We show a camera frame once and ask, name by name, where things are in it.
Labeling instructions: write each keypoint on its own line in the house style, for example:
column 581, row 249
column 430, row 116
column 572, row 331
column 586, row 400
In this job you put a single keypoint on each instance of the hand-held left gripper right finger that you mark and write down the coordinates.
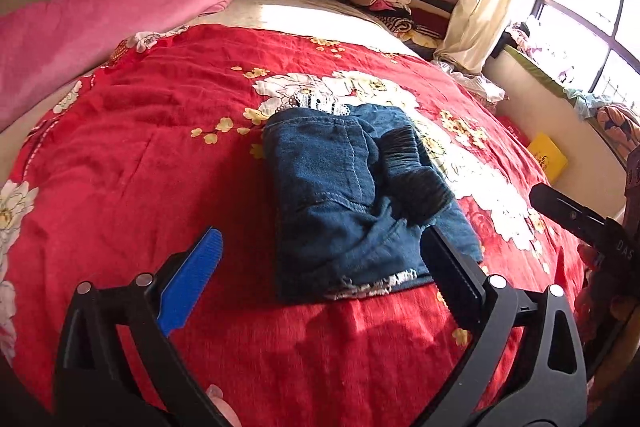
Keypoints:
column 452, row 267

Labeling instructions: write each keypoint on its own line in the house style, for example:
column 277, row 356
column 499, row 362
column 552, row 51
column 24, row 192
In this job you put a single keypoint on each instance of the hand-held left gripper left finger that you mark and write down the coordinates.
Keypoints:
column 192, row 277

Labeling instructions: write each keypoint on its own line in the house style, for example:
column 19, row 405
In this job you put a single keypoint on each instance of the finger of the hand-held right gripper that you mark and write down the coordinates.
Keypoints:
column 567, row 212

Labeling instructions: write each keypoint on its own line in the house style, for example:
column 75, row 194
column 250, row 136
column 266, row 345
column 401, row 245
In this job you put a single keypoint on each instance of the blue denim pants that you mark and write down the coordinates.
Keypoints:
column 340, row 197

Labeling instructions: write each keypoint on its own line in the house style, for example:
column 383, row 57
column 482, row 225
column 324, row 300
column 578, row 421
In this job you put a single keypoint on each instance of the person's right forearm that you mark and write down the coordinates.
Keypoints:
column 600, row 332

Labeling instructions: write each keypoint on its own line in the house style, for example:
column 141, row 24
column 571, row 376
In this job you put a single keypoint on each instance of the person's right hand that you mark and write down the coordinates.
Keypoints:
column 586, row 253

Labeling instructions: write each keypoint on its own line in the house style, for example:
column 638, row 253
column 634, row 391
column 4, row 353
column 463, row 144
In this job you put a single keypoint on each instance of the yellow box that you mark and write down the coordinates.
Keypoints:
column 547, row 157

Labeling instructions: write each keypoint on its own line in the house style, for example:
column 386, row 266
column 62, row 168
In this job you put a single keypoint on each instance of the orange patterned cloth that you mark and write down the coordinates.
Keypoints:
column 620, row 132

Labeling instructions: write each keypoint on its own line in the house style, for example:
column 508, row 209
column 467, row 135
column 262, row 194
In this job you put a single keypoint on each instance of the light blue cloth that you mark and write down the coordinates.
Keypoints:
column 582, row 102

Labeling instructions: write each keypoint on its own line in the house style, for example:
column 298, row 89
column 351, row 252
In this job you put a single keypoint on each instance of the red floral blanket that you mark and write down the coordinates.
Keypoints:
column 150, row 167

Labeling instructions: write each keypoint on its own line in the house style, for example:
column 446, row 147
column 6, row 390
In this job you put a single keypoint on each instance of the white crumpled cloth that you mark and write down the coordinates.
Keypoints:
column 475, row 84

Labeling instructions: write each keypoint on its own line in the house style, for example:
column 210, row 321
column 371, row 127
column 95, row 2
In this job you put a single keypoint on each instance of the pile of folded clothes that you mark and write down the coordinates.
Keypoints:
column 400, row 2

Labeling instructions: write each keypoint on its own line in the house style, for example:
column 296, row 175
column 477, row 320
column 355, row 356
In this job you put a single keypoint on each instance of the pink quilt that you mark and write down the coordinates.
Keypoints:
column 90, row 27

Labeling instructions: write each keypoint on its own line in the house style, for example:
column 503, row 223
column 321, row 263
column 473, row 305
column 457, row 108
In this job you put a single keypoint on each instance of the cream bed sheet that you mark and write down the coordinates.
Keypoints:
column 310, row 19

